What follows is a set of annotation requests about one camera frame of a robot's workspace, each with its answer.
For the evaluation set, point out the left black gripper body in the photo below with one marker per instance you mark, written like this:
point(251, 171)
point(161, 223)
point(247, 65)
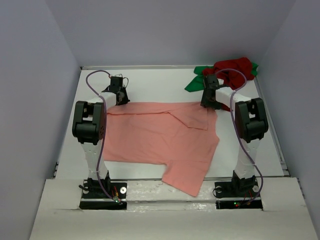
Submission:
point(124, 99)

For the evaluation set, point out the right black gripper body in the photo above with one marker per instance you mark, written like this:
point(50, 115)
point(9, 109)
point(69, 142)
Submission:
point(210, 102)

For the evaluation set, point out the pink t shirt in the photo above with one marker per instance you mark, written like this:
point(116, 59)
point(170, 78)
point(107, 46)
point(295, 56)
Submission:
point(182, 136)

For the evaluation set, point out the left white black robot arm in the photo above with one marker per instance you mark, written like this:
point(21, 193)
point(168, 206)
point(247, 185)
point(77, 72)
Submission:
point(89, 127)

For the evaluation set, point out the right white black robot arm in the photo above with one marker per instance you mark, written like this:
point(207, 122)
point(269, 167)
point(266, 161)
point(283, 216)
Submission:
point(249, 119)

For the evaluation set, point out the green t shirt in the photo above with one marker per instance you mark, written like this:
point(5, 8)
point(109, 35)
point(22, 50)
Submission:
point(197, 83)

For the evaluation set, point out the red t shirt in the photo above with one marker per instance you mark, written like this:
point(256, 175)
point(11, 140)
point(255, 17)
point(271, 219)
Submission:
point(234, 74)

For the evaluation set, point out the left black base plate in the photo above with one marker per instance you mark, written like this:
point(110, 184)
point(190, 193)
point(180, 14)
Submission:
point(96, 199)

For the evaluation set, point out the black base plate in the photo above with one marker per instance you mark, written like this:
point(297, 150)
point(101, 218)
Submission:
point(228, 199)
point(96, 199)

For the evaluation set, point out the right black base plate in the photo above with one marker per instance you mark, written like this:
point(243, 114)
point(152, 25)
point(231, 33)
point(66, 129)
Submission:
point(228, 199)

